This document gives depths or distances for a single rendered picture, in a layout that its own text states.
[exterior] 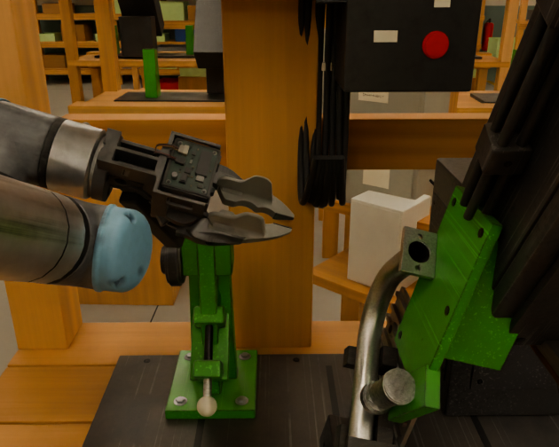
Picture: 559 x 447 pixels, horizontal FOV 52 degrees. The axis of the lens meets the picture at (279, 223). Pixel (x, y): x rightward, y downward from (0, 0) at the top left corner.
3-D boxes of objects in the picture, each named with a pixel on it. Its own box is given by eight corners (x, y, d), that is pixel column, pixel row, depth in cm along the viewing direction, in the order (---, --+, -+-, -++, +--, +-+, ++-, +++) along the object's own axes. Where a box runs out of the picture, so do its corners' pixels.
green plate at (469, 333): (486, 416, 62) (572, 243, 54) (413, 400, 61) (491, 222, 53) (454, 353, 72) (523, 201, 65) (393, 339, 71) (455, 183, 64)
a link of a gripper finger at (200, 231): (240, 251, 61) (160, 226, 60) (237, 255, 62) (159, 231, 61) (251, 213, 63) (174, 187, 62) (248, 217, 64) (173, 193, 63)
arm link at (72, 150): (51, 200, 61) (76, 137, 64) (94, 212, 61) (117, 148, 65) (41, 169, 54) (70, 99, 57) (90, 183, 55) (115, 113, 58)
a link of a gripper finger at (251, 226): (295, 239, 58) (208, 211, 57) (282, 257, 63) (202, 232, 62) (303, 213, 59) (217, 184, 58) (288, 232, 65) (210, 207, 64)
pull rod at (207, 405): (216, 421, 78) (215, 386, 76) (196, 421, 78) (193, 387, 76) (220, 395, 83) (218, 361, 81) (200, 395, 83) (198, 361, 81)
